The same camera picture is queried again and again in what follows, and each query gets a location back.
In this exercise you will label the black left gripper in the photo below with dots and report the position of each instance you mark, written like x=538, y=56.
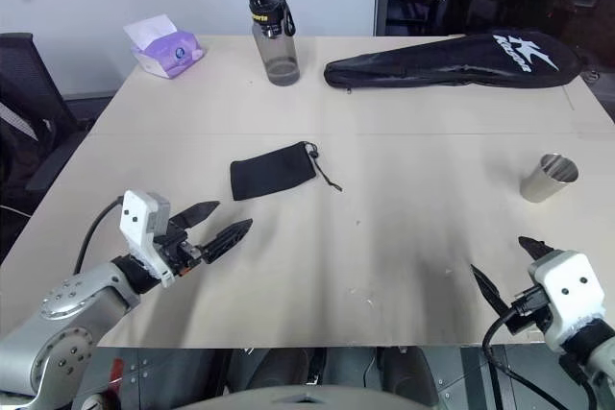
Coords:
x=175, y=251

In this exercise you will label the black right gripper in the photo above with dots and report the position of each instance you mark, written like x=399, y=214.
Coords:
x=518, y=323

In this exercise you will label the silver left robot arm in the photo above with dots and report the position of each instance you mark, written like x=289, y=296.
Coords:
x=72, y=295

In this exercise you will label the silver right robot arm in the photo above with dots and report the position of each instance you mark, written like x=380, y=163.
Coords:
x=600, y=362

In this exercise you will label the black racket bag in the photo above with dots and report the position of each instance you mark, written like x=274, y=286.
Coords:
x=456, y=64

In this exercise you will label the shiny metal cup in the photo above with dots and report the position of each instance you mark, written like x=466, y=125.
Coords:
x=545, y=184

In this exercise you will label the purple tissue pack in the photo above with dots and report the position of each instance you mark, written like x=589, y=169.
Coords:
x=168, y=52

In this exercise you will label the clear bottle with black lid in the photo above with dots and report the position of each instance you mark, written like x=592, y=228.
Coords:
x=281, y=55

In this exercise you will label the black office chair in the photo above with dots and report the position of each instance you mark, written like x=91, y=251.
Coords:
x=29, y=93

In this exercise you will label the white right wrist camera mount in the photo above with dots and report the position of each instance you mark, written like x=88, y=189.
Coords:
x=572, y=280

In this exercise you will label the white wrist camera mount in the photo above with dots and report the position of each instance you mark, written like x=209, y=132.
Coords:
x=135, y=218
x=572, y=280

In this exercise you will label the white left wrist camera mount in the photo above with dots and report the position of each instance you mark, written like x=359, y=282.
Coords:
x=135, y=218

